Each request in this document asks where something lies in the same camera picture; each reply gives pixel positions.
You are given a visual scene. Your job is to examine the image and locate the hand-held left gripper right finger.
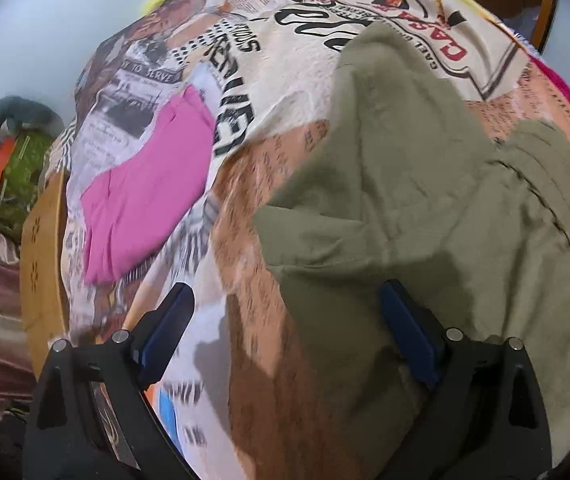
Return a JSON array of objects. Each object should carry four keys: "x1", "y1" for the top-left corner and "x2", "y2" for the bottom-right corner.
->
[{"x1": 374, "y1": 280, "x2": 554, "y2": 480}]

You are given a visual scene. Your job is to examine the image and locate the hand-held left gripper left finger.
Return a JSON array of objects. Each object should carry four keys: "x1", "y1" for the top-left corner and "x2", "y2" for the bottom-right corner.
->
[{"x1": 22, "y1": 282, "x2": 197, "y2": 480}]

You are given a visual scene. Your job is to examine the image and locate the olive green pants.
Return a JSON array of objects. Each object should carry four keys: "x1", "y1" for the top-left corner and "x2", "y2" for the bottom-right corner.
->
[{"x1": 254, "y1": 22, "x2": 570, "y2": 480}]

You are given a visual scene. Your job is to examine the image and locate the pink cloth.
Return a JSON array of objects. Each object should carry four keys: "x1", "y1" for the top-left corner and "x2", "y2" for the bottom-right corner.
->
[{"x1": 81, "y1": 85, "x2": 217, "y2": 285}]

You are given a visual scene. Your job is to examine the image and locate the printed blanket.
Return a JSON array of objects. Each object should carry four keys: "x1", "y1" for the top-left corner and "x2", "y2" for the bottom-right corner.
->
[{"x1": 40, "y1": 0, "x2": 570, "y2": 480}]

